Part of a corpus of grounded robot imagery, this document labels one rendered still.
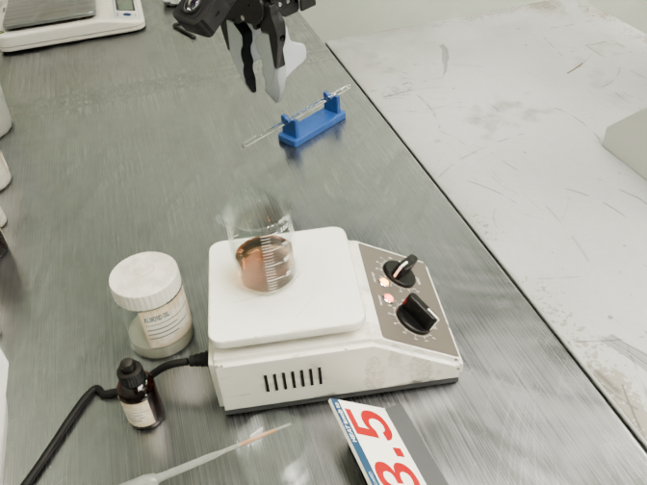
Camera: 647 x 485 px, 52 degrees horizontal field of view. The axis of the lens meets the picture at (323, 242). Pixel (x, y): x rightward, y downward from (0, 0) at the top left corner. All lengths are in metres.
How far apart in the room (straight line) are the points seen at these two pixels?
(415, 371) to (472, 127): 0.44
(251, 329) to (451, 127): 0.49
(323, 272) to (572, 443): 0.23
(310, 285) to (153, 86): 0.62
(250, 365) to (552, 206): 0.40
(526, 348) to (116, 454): 0.35
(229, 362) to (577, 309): 0.32
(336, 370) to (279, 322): 0.06
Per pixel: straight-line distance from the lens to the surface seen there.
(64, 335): 0.67
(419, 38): 1.16
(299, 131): 0.88
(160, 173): 0.86
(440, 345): 0.55
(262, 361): 0.51
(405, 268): 0.57
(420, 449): 0.53
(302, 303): 0.51
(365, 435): 0.50
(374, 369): 0.53
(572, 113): 0.95
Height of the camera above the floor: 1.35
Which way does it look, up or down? 40 degrees down
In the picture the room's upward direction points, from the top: 5 degrees counter-clockwise
